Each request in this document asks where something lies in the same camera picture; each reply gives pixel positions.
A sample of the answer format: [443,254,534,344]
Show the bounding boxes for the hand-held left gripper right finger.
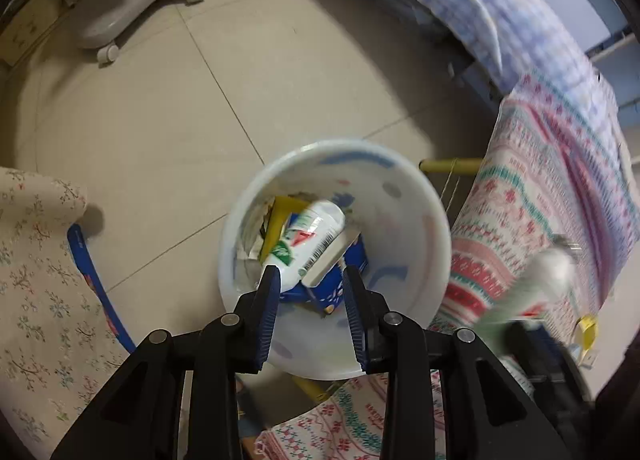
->
[341,265,571,460]

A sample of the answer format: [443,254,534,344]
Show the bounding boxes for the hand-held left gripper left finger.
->
[50,264,282,460]

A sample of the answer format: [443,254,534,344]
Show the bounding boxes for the blue cardboard box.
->
[277,235,371,316]

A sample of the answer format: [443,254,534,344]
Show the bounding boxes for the white bottle with green label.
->
[260,199,347,291]

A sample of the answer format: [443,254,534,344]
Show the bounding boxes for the white plastic waste bin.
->
[217,140,453,381]

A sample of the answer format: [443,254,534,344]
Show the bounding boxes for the yellow plastic bag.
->
[260,196,311,261]

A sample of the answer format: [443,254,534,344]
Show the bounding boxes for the small white bottle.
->
[475,245,578,336]

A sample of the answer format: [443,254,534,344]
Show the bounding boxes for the blue patterned band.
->
[67,224,136,353]

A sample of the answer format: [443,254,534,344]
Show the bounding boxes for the striped patterned blanket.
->
[255,70,640,460]

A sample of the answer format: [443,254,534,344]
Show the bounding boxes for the beige floral cloth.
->
[0,167,136,458]

